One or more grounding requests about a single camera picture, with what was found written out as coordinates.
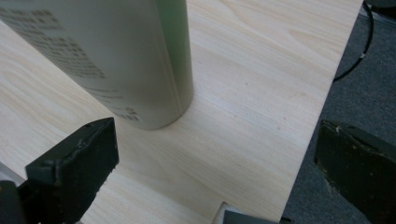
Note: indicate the dark stand base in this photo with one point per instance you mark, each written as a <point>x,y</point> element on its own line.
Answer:
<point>384,8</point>

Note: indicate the pale green bottle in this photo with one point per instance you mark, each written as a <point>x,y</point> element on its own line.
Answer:
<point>124,56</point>

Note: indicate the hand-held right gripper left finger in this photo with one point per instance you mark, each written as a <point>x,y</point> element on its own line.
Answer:
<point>77,161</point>

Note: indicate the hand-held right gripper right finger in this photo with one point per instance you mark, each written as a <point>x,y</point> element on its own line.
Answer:
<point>361,168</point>

